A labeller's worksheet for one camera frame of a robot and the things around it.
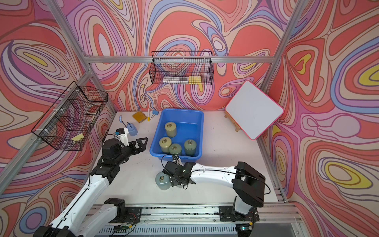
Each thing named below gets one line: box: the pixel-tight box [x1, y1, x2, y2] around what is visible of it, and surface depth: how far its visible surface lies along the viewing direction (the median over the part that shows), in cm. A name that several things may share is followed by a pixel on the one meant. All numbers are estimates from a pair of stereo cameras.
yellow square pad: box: [132, 111, 148, 123], surface depth 118 cm
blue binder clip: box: [150, 110, 160, 120], surface depth 121 cm
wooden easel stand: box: [224, 110, 242, 133], surface depth 109 cm
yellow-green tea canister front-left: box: [158, 136, 172, 154], surface depth 93 cm
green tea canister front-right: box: [184, 139, 197, 157], surface depth 92 cm
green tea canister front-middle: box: [168, 143, 182, 155], surface depth 90 cm
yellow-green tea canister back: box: [164, 121, 177, 138], surface depth 101 cm
